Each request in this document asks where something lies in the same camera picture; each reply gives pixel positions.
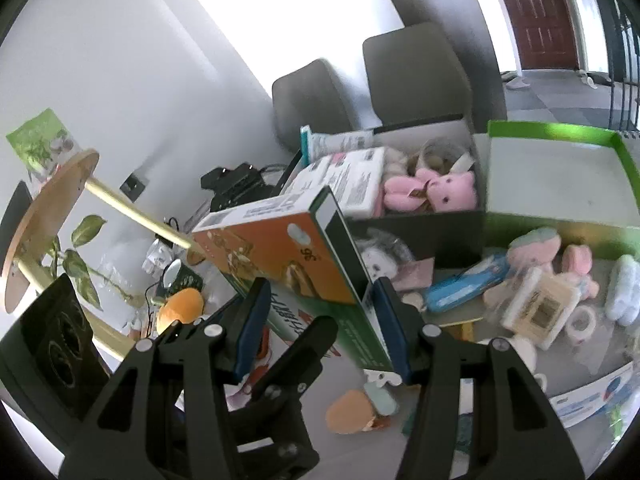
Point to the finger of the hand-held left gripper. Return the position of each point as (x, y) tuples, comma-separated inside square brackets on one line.
[(300, 355)]

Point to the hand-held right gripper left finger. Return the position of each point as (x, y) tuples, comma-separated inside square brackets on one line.
[(252, 330)]

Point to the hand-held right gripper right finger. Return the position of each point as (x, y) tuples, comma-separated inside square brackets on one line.
[(395, 330)]

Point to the orange green cardboard box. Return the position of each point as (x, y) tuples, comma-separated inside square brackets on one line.
[(280, 250)]

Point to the black storage box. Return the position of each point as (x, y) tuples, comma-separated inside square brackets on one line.
[(450, 240)]

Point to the pink card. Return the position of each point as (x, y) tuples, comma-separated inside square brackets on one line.
[(417, 275)]

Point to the small teal toy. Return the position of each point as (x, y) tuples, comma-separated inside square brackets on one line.
[(382, 400)]

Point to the white plush in plastic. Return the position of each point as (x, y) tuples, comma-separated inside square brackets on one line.
[(375, 260)]

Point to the small orange toy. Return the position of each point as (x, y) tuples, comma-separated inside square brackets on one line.
[(350, 410)]

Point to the orange plush toy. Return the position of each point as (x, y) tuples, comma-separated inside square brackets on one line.
[(180, 310)]

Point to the blue tube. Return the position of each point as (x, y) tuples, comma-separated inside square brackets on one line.
[(465, 282)]

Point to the green leafy plant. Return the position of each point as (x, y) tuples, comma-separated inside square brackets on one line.
[(87, 227)]

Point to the white cup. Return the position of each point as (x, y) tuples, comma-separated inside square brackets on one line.
[(525, 352)]

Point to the wooden stand with gold pole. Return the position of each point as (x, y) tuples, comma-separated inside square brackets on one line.
[(50, 200)]

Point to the pink plush toy brown ribbon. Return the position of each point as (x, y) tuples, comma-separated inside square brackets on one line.
[(450, 192)]

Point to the pink green pastel plush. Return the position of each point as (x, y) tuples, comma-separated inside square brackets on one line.
[(535, 250)]

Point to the white tissue pack pink label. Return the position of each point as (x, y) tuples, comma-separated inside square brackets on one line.
[(350, 175)]

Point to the teal white pack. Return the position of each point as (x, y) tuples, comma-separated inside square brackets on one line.
[(305, 147)]

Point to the small pink plush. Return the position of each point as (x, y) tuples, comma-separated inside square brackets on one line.
[(575, 260)]

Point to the white wipes pack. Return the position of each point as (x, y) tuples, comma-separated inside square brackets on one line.
[(340, 142)]

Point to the green leafy poster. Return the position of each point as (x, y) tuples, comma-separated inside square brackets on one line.
[(40, 140)]

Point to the blue white paper sheet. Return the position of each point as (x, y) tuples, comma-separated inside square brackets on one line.
[(590, 400)]

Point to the light blue plush toy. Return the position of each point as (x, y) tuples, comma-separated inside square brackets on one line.
[(622, 285)]

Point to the grey upholstered chair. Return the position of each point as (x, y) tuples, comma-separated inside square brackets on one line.
[(315, 100), (415, 70)]

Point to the white slipper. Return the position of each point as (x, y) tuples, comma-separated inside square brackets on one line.
[(594, 80), (516, 82)]

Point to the dark grey cabinet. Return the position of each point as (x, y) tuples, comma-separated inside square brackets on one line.
[(450, 0)]

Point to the black bar screen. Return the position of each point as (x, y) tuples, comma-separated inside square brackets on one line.
[(612, 60)]

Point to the brown panelled door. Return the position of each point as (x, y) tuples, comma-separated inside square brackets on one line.
[(540, 15)]

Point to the black camera device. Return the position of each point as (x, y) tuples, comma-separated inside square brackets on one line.
[(235, 185)]

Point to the grey wall socket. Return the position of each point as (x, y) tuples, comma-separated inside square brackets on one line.
[(134, 186)]

